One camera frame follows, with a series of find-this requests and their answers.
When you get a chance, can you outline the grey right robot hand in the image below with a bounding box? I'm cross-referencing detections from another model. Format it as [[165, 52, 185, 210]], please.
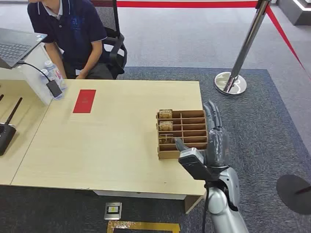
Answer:
[[174, 100, 229, 168]]

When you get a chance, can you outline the brown cardboard card organizer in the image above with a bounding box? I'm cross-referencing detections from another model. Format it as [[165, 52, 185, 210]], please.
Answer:
[[156, 110, 208, 161]]

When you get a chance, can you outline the brown printed card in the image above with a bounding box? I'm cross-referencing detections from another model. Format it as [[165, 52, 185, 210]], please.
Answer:
[[158, 109, 174, 119], [159, 121, 174, 132], [159, 134, 174, 144]]

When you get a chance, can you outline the person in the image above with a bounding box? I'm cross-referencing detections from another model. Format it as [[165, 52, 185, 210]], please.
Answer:
[[27, 0, 114, 80]]

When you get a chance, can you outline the dark grey floor rug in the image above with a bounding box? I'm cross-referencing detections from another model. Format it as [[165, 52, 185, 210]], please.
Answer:
[[0, 67, 311, 233]]

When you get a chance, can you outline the black round stanchion base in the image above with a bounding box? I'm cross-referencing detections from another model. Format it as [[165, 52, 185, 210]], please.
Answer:
[[276, 174, 311, 216]]

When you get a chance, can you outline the red barrier belt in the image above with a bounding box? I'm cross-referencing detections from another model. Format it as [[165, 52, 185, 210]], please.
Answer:
[[265, 4, 311, 82], [91, 0, 259, 9]]

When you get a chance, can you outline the silver floor socket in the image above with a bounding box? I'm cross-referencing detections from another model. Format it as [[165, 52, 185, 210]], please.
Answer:
[[104, 201, 122, 221]]

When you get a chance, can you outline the black office chair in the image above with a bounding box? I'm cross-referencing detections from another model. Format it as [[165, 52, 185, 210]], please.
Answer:
[[91, 0, 128, 80]]

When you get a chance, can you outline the grey display plinth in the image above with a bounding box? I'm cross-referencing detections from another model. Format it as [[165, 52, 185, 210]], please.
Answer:
[[277, 0, 311, 26]]

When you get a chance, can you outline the red rectangular mat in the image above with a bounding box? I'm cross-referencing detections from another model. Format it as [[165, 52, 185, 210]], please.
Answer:
[[72, 89, 97, 114]]

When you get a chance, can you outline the black power adapter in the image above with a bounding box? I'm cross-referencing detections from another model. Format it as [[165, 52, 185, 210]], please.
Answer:
[[46, 80, 63, 99]]

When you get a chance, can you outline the clear plastic water bottle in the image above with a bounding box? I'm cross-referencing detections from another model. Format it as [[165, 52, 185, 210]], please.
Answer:
[[45, 60, 67, 91], [39, 68, 64, 100]]

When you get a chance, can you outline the white riser stand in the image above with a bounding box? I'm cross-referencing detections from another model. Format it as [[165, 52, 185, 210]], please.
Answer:
[[0, 43, 54, 106]]

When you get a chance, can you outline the black router with antenna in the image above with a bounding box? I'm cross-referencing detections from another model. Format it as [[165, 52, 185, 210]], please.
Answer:
[[0, 97, 23, 157]]

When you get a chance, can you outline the grey laptop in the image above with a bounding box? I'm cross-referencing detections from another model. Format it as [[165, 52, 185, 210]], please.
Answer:
[[0, 27, 48, 70]]

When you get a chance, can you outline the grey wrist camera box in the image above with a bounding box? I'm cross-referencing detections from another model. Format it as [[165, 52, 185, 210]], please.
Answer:
[[178, 147, 214, 182]]

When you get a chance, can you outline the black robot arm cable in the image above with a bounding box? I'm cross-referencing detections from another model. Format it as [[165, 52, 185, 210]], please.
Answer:
[[202, 181, 210, 233]]

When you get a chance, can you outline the chrome stanchion post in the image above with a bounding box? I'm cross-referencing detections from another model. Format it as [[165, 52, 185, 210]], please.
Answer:
[[214, 0, 273, 97]]

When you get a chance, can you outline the black adapter cable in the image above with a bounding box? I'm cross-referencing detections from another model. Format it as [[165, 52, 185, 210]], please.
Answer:
[[17, 61, 52, 83]]

